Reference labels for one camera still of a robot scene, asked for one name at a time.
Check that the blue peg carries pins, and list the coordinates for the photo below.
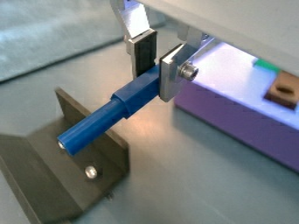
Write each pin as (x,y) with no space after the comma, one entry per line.
(126,101)

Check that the brown block with hole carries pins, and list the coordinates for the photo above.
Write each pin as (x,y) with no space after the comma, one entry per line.
(284,91)

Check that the purple base block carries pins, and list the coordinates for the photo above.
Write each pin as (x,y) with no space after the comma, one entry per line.
(226,97)

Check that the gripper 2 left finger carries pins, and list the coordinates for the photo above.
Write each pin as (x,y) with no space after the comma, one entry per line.
(140,35)

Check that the green block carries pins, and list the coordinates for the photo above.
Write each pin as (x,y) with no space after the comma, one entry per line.
(264,65)

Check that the black angle fixture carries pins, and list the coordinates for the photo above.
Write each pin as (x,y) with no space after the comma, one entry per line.
(59,186)

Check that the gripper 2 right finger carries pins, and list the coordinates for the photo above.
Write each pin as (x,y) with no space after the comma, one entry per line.
(177,64)

